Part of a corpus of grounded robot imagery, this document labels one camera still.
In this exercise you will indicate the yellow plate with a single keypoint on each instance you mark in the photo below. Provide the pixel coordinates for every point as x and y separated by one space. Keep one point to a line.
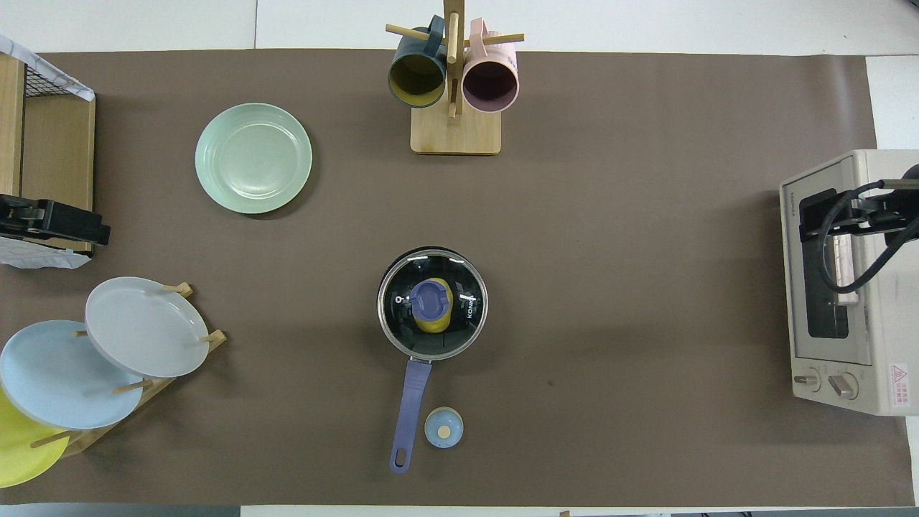
18 452

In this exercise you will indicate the wooden mug tree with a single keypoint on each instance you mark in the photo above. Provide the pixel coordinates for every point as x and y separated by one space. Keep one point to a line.
456 133

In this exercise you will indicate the beige toaster oven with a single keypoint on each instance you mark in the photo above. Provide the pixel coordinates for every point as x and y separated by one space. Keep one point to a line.
872 337

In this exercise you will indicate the pink mug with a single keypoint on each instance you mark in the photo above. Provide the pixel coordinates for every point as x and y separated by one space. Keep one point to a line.
490 85

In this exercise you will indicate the brown table mat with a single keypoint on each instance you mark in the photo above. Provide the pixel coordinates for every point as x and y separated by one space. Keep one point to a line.
610 287

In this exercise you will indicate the yellow lemon toy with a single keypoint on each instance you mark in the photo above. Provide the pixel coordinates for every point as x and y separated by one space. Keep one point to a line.
433 327

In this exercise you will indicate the wooden plate rack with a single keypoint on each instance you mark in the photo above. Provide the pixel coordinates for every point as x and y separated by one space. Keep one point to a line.
154 388

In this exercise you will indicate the grey plate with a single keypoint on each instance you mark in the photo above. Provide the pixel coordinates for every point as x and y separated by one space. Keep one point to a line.
143 327

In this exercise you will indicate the glass lid purple knob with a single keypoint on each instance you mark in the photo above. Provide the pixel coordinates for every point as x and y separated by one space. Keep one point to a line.
429 300

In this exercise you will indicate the pale green plate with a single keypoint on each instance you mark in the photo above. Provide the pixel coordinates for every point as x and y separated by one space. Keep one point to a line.
253 158

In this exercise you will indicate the dark blue mug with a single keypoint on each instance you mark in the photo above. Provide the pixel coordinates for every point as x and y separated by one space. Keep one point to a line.
416 79

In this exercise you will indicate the light blue plate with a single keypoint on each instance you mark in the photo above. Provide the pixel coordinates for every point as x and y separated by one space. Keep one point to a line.
57 377

